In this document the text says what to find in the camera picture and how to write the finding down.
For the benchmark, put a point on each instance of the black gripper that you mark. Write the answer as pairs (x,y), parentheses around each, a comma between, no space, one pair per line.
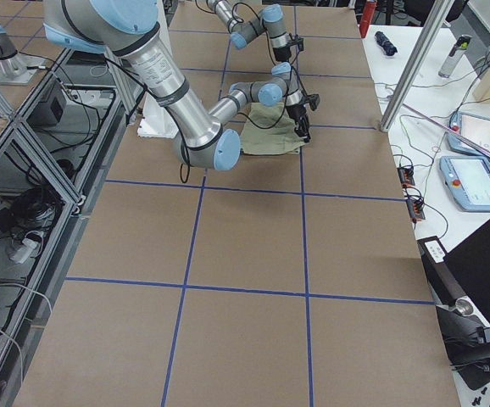
(297,112)
(281,53)

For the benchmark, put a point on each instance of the olive green long-sleeve shirt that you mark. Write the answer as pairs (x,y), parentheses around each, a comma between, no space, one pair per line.
(269,131)

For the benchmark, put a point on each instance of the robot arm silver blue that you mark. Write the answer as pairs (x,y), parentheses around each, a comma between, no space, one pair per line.
(131,31)
(268,21)

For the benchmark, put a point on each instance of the red cylinder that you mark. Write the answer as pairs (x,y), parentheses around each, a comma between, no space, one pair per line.
(367,14)

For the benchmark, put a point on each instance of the folded dark blue umbrella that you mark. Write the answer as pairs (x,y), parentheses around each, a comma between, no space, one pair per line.
(385,44)

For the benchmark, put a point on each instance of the grey spray bottle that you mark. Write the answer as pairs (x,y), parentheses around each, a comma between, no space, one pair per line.
(454,56)

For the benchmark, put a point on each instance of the far blue teach pendant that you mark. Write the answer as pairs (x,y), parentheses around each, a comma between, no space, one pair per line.
(473,127)

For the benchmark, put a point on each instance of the blue teach pendant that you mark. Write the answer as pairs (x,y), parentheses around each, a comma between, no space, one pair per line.
(473,127)
(468,181)

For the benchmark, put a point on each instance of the near blue teach pendant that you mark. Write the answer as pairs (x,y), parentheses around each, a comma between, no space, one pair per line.
(468,181)

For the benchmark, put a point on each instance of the black monitor stand box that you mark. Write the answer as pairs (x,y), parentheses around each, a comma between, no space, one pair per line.
(443,282)

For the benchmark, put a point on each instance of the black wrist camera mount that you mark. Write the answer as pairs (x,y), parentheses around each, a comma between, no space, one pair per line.
(313,100)
(297,42)

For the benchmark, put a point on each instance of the white central pedestal column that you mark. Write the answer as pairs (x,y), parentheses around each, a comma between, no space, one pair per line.
(155,121)

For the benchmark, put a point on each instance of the aluminium frame post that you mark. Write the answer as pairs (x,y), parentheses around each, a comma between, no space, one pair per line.
(423,44)

